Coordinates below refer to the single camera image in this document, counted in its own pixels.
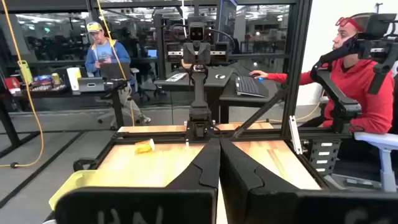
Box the black keyboard desk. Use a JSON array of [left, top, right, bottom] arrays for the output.
[[219, 74, 280, 124]]

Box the yellow plastic bin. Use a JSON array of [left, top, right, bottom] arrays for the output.
[[49, 169, 175, 211]]

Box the black aluminium table frame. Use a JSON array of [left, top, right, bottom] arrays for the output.
[[93, 0, 354, 187]]

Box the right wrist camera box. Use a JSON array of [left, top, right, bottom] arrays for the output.
[[188, 21, 206, 42]]

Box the black computer keyboard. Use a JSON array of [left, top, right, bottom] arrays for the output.
[[234, 75, 270, 99]]

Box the yellow extension cable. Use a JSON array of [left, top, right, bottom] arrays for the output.
[[96, 0, 136, 127], [0, 0, 45, 169]]

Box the orange medicine bottle white cap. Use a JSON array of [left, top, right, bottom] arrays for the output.
[[134, 138, 155, 156]]

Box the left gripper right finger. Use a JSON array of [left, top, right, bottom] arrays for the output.
[[218, 138, 300, 224]]

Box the red packet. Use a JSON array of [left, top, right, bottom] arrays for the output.
[[4, 77, 22, 95]]

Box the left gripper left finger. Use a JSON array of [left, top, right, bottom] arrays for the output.
[[166, 138, 221, 190]]

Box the person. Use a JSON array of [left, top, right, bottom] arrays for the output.
[[84, 21, 152, 128], [248, 14, 396, 135]]

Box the blue snack bag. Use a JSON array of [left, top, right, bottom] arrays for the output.
[[32, 74, 53, 88]]

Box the black work table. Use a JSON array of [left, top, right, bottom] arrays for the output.
[[0, 79, 131, 156]]

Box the black box with white labels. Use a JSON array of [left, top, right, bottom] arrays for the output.
[[308, 139, 335, 177]]

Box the black desk with white logo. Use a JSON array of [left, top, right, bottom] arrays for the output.
[[154, 66, 234, 124]]

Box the light blue chair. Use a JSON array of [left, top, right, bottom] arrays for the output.
[[353, 131, 398, 192]]

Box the grey laptop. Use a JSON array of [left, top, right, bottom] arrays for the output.
[[77, 77, 105, 93]]

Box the white container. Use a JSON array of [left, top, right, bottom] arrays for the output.
[[66, 67, 83, 91]]

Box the black monitor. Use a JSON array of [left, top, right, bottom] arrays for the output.
[[99, 62, 132, 81]]

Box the silver metal strip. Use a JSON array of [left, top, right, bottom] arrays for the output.
[[289, 115, 303, 156]]

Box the yellow-green drink bottle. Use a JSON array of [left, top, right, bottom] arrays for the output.
[[17, 60, 34, 85]]

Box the white remote on desk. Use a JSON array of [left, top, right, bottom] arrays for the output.
[[164, 72, 188, 83]]

